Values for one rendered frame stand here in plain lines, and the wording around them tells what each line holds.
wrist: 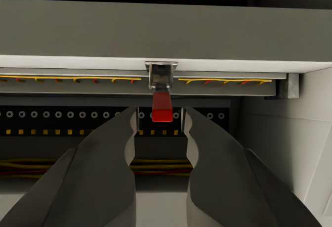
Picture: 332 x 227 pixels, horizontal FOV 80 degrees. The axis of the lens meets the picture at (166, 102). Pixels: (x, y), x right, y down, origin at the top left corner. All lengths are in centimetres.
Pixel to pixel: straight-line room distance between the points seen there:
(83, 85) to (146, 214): 16
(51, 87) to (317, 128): 29
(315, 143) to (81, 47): 24
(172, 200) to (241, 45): 18
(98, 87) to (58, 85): 4
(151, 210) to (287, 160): 18
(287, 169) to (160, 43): 22
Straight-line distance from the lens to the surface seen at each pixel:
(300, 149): 28
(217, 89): 24
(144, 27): 17
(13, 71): 26
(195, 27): 17
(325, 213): 31
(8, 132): 44
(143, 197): 25
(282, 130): 30
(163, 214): 26
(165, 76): 20
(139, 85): 23
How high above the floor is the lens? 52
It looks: 20 degrees up
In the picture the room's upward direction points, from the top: 178 degrees counter-clockwise
